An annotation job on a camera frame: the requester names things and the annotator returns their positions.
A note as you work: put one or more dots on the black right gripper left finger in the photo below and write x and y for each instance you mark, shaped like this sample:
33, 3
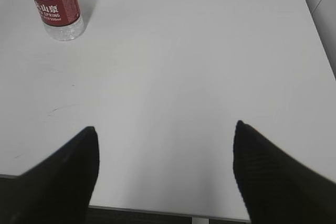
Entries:
57, 190

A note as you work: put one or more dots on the Nongfu Spring water bottle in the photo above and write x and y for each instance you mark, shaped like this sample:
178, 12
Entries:
62, 18

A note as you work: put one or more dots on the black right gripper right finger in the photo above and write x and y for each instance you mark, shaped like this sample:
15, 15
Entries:
275, 187

